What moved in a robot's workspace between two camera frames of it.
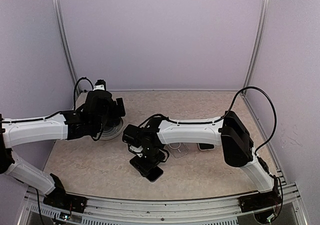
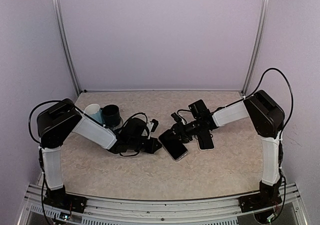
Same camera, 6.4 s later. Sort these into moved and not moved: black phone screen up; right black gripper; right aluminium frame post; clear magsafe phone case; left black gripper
Moved: left black gripper; black phone screen up; right black gripper
Not moved: clear magsafe phone case; right aluminium frame post
